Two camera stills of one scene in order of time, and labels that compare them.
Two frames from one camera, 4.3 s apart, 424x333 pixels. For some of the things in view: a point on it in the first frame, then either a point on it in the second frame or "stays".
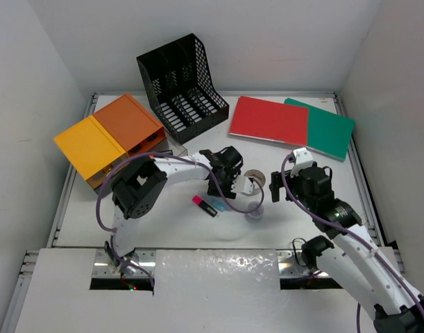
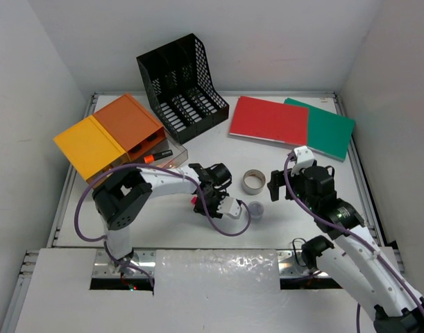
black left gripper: x=226 y=190 -> x=212 y=210
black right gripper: x=275 y=183 stays
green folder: x=329 y=133 stays
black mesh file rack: x=177 y=78 stays
